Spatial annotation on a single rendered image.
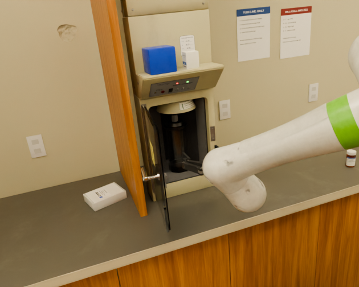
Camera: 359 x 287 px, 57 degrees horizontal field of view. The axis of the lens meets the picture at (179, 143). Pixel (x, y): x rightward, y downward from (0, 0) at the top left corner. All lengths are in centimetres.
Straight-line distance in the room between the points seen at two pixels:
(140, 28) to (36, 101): 69
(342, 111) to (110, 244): 91
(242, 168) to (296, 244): 83
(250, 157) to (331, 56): 159
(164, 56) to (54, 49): 65
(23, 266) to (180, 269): 57
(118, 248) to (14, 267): 36
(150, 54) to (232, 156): 52
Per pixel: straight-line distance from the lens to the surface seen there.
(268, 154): 81
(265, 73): 205
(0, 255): 143
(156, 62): 119
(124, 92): 120
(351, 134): 75
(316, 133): 76
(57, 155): 179
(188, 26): 134
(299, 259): 168
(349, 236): 182
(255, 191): 94
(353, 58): 87
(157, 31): 130
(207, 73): 127
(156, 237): 127
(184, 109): 139
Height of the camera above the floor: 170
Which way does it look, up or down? 21 degrees down
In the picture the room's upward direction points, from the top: 6 degrees counter-clockwise
